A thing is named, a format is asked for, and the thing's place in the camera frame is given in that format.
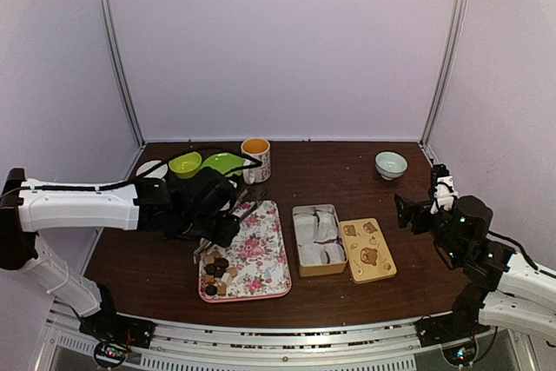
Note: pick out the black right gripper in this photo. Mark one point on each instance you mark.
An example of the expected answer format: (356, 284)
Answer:
(405, 217)

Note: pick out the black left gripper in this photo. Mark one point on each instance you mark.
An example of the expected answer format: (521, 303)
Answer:
(224, 238)

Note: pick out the metal tongs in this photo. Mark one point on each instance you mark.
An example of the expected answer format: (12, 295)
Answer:
(205, 245)

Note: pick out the white chocolate cube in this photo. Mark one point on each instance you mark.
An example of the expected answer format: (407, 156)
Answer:
(227, 278)

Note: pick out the beige bear tin lid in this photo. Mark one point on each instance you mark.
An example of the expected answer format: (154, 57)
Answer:
(368, 255)

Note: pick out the beige bear tin box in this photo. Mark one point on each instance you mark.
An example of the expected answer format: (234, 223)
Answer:
(319, 244)

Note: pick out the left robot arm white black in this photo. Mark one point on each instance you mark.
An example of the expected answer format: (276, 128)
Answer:
(190, 209)

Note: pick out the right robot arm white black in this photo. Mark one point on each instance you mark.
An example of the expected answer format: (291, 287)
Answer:
(506, 288)

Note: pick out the dark round chocolate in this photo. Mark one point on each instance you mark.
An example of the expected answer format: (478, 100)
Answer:
(222, 263)
(211, 290)

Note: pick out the tan chocolate square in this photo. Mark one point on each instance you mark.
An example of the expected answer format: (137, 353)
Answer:
(222, 289)

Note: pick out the dark round chocolate front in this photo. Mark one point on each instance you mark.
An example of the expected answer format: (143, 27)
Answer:
(211, 290)

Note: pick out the floral rectangular tray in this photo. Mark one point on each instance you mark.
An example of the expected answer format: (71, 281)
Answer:
(257, 259)

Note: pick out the pale blue ceramic bowl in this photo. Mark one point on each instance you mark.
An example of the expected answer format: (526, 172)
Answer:
(390, 165)

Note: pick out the green plastic plate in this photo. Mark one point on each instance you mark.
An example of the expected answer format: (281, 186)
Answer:
(225, 163)

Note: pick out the green plastic bowl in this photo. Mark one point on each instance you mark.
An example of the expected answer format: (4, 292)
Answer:
(186, 166)

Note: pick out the white black bowl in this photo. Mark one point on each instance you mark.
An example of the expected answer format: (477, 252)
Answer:
(153, 169)

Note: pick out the white mug orange inside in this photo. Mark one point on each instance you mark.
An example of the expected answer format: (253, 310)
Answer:
(257, 165)

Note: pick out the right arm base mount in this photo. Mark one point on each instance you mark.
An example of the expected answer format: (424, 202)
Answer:
(442, 329)

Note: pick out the aluminium front rail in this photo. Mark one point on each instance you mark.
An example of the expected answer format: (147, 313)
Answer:
(390, 345)

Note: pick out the right aluminium frame post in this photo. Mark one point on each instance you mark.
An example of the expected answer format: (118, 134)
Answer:
(446, 65)

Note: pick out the aluminium frame post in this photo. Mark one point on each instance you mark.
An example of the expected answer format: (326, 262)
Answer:
(446, 65)
(122, 85)

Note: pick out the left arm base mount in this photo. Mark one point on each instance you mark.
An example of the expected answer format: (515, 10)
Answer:
(121, 330)

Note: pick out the left aluminium frame post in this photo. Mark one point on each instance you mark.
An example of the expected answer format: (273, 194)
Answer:
(122, 85)

